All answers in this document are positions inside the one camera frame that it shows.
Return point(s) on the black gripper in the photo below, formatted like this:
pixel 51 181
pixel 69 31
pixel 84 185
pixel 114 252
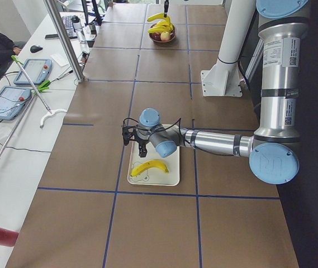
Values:
pixel 141 140

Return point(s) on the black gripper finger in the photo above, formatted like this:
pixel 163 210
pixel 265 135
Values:
pixel 166 7

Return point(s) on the yellow banana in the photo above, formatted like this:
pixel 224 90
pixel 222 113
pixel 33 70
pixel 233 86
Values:
pixel 149 165
pixel 159 28
pixel 166 19

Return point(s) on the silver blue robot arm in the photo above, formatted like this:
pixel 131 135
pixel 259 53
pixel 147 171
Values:
pixel 271 150

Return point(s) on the white bear tray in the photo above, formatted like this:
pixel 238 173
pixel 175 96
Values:
pixel 172 173

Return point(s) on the red yellow apple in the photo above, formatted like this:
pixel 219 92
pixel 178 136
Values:
pixel 165 36

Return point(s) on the dark purple fruit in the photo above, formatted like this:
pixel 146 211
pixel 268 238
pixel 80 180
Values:
pixel 156 36

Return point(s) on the metal cup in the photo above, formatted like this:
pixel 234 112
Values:
pixel 92 28

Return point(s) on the clear water bottle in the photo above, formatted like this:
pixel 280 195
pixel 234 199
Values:
pixel 79 30

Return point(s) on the black keyboard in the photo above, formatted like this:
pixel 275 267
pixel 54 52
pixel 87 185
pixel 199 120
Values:
pixel 67 22

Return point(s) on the black smartphone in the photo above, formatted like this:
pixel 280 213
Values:
pixel 51 36

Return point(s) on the blue teach pendant far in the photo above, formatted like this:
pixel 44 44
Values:
pixel 37 69

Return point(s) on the blue teach pendant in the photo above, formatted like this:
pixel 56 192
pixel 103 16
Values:
pixel 12 100
pixel 37 69

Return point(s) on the black computer mouse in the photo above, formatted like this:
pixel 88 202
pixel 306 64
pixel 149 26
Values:
pixel 35 48

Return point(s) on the blue teach pendant near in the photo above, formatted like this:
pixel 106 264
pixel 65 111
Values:
pixel 12 100

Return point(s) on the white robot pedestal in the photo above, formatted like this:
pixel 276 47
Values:
pixel 222 80

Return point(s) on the green handled reacher grabber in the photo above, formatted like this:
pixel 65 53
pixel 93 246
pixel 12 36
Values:
pixel 50 112

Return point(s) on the aluminium frame post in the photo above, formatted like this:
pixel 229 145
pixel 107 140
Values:
pixel 64 39

